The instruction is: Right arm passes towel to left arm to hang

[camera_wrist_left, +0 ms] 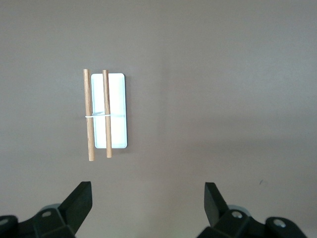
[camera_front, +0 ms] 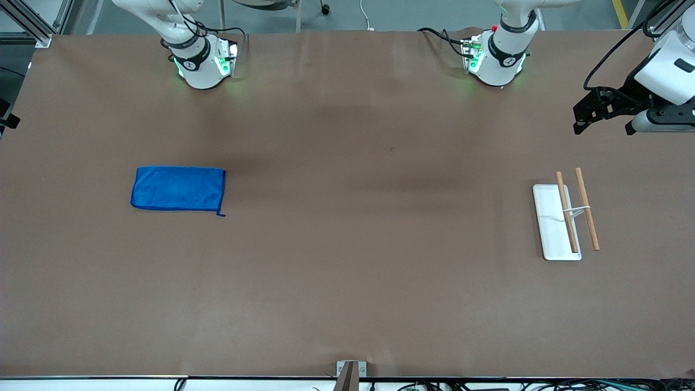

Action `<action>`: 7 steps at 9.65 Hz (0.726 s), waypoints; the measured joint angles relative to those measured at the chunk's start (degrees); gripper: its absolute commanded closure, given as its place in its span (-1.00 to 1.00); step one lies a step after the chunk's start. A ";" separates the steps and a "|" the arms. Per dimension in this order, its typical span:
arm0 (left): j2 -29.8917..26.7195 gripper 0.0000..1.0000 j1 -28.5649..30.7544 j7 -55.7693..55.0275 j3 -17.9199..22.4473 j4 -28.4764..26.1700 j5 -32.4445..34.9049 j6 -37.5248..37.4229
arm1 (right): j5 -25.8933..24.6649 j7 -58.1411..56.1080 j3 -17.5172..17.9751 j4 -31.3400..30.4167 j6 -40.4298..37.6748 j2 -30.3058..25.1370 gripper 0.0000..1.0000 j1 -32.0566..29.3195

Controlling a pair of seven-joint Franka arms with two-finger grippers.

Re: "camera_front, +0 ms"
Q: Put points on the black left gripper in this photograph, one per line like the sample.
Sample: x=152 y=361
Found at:
x=633 y=93

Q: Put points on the blue microfibre towel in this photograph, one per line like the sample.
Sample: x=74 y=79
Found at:
x=179 y=188

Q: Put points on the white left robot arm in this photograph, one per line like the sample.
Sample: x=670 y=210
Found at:
x=502 y=54

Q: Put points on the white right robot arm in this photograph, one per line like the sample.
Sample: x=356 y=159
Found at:
x=201 y=60

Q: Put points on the white towel rack wooden bars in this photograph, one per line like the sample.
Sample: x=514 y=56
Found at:
x=554 y=228

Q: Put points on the metal bracket with brown post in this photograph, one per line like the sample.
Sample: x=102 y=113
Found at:
x=351 y=374

